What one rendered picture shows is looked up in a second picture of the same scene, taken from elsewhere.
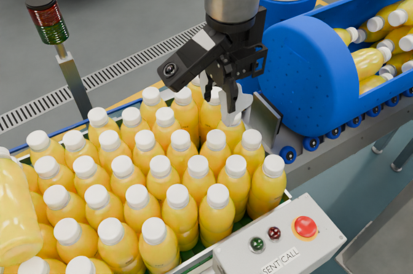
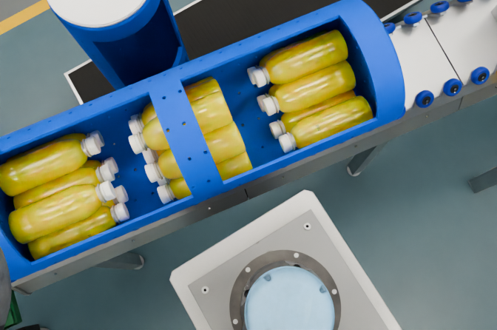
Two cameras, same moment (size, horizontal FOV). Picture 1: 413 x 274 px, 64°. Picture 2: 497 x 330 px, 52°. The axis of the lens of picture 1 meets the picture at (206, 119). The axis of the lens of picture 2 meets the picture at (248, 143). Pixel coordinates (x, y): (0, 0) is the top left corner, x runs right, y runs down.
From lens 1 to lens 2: 1.06 m
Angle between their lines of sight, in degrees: 26
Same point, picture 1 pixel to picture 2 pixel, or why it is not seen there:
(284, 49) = not seen: outside the picture
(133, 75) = not seen: outside the picture
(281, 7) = (84, 32)
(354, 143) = (123, 245)
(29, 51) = not seen: outside the picture
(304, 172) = (51, 276)
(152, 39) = not seen: outside the picture
